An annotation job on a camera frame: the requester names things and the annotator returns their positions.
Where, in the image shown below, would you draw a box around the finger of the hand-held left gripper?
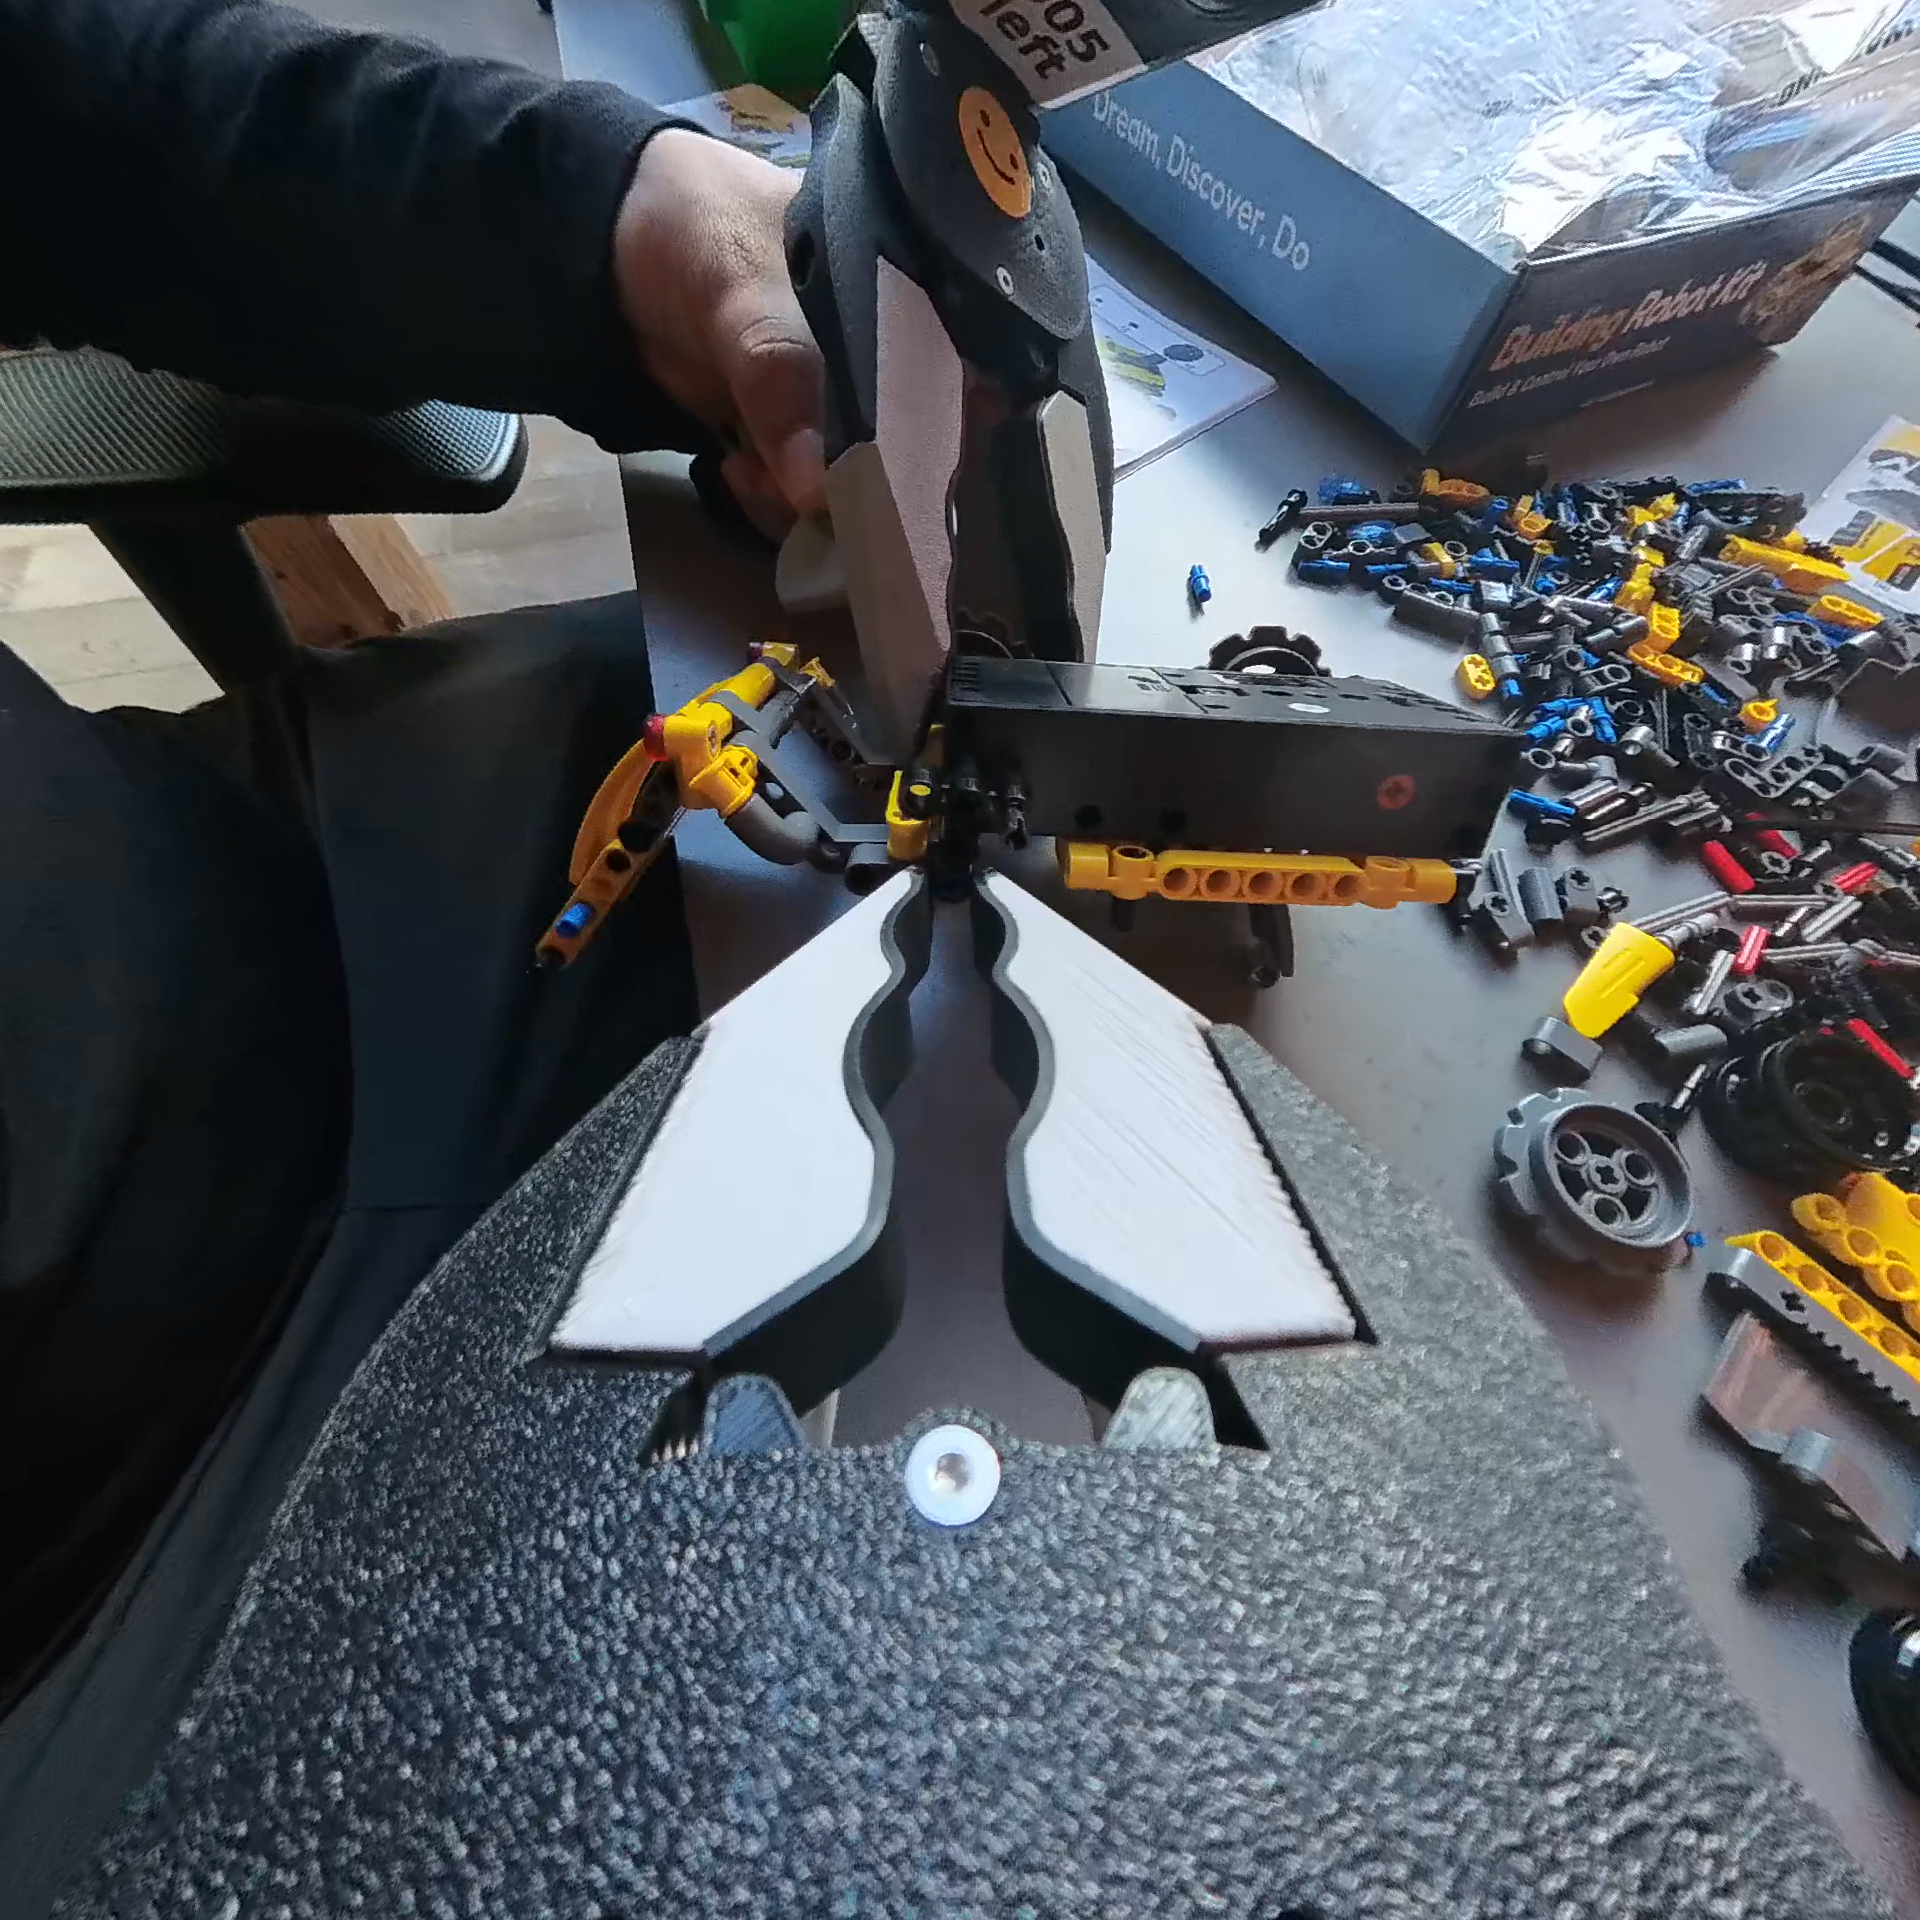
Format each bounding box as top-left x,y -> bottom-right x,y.
1036,388 -> 1118,667
822,268 -> 970,758

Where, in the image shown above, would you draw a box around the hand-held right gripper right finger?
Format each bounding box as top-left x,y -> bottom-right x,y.
973,870 -> 1370,1360

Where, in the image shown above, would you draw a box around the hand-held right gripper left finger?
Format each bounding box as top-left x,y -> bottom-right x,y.
552,870 -> 934,1369

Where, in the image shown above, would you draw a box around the yellow black brick vehicle model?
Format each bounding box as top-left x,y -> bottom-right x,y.
536,622 -> 1529,990

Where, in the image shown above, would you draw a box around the person's left forearm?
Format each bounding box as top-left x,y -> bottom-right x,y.
0,0 -> 681,456

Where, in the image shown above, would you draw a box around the grey desk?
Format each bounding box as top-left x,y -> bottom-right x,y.
556,0 -> 1920,1862

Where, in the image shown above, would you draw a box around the person's left hand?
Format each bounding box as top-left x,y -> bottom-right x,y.
612,124 -> 845,549

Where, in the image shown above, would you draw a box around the green bin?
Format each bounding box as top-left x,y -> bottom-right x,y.
698,0 -> 860,97

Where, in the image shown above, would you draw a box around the blue cardboard box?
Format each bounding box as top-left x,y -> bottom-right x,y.
1036,0 -> 1920,456

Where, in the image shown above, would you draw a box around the grey sprocket wheel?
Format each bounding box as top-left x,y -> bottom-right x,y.
1492,1088 -> 1700,1279

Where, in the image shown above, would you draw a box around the clear plastic bags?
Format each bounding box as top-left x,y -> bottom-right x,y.
1201,0 -> 1920,262

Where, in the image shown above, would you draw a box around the pile of loose brick parts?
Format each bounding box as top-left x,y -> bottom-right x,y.
1261,467 -> 1920,1771

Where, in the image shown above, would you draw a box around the dark chair armrest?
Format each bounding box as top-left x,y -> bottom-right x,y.
0,352 -> 532,520

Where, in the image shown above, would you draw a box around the yellow printed sheet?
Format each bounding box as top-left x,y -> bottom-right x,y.
1802,415 -> 1920,607

